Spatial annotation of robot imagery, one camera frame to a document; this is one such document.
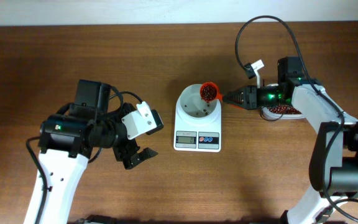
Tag orange measuring scoop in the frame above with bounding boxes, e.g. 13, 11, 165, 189
199, 82, 245, 110

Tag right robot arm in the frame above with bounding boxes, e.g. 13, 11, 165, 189
223, 57, 358, 223

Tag right black cable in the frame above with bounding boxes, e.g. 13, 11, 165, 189
234, 15, 358, 224

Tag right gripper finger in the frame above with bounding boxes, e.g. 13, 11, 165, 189
223, 100, 243, 109
223, 88, 244, 100

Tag white digital kitchen scale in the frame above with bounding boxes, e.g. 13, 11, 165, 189
173, 97, 222, 152

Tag black cable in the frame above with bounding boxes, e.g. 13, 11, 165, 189
25, 83, 144, 224
234, 15, 358, 224

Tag left black cable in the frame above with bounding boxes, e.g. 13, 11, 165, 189
25, 83, 144, 224

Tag red adzuki beans in container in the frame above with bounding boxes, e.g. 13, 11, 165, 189
268, 105, 301, 115

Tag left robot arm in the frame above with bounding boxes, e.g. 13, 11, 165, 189
24, 80, 163, 223

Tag clear plastic bean container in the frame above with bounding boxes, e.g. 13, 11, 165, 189
262, 108, 305, 119

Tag white round bowl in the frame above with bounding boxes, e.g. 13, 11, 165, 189
179, 84, 217, 118

